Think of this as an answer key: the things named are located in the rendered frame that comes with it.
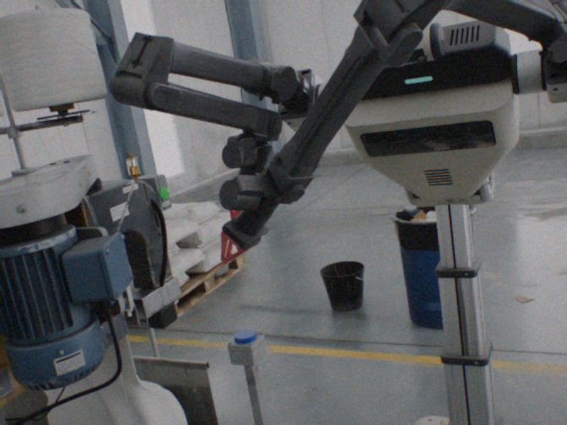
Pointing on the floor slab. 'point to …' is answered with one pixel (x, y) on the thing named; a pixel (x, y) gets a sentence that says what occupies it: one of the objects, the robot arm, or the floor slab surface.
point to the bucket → (344, 284)
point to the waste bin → (422, 263)
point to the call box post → (256, 395)
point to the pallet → (207, 283)
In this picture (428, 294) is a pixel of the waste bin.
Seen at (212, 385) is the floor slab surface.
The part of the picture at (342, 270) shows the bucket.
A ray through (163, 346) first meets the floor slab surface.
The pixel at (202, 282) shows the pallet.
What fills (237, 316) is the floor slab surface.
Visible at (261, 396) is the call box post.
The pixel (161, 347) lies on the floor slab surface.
